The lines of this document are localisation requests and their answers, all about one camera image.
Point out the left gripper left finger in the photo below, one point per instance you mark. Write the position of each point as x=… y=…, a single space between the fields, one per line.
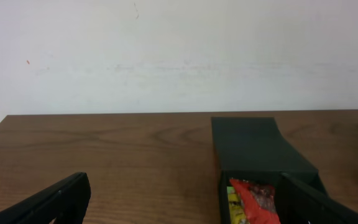
x=63 y=202

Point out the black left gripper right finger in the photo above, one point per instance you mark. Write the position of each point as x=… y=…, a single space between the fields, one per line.
x=297 y=202

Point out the red snack bag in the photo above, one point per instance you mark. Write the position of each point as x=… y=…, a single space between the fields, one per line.
x=258 y=200

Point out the yellow seed snack bag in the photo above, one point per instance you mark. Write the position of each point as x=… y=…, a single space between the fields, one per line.
x=236 y=207

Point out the black gift box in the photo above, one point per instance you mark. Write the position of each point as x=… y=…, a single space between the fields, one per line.
x=254 y=149

